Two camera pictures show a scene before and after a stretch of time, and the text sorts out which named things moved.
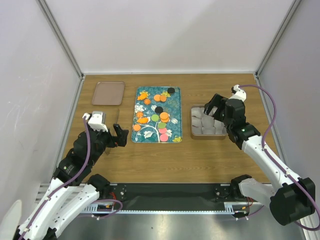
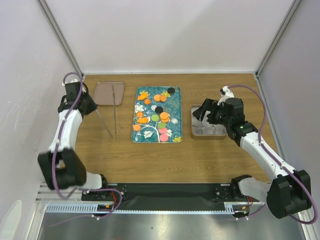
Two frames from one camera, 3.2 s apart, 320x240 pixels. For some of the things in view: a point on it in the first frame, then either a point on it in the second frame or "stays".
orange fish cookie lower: [143, 120] stays
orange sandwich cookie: [165, 120] stays
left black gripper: [121, 134] → [93, 105]
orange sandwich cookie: [164, 115] stays
